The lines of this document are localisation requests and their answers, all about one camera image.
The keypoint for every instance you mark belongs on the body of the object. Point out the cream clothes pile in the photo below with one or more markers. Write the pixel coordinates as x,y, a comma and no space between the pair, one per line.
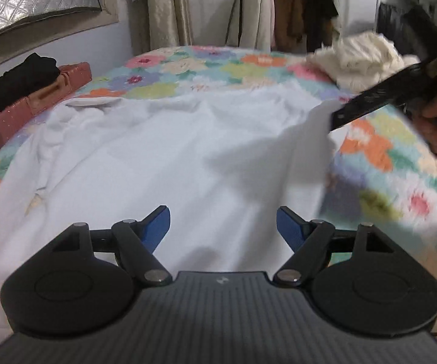
362,57

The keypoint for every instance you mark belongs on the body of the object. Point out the white shirt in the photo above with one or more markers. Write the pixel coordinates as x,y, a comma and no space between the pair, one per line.
157,151

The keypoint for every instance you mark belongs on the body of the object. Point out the black hanging garment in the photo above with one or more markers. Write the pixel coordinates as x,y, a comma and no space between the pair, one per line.
317,3

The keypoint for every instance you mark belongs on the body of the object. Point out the beige curtain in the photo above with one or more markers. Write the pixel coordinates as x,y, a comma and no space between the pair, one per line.
162,7

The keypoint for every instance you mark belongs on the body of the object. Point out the pink quilted headboard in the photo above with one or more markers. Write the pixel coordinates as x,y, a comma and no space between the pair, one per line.
8,123

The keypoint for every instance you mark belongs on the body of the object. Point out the brown hanging garment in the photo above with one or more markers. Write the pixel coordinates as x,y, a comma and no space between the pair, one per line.
288,15

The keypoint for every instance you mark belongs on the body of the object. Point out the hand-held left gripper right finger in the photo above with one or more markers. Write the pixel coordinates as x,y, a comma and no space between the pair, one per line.
289,228

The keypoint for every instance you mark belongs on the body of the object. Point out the floral blanket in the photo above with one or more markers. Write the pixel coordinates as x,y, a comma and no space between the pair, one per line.
203,69

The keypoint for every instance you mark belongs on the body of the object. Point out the cream hanging coat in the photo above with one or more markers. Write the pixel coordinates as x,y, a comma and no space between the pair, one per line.
254,19

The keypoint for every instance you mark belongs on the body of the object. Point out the beige window frame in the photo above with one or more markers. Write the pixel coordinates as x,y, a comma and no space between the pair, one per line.
109,5

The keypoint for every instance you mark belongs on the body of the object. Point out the dark cloth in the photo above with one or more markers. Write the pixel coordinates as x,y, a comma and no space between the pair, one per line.
391,30

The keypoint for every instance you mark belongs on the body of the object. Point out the black cloth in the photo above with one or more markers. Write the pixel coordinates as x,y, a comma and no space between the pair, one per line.
11,83

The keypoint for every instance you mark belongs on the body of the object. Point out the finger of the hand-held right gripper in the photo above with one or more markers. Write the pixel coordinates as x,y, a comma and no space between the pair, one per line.
359,107

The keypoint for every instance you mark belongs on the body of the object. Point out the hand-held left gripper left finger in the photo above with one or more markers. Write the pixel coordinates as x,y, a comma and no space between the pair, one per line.
158,228

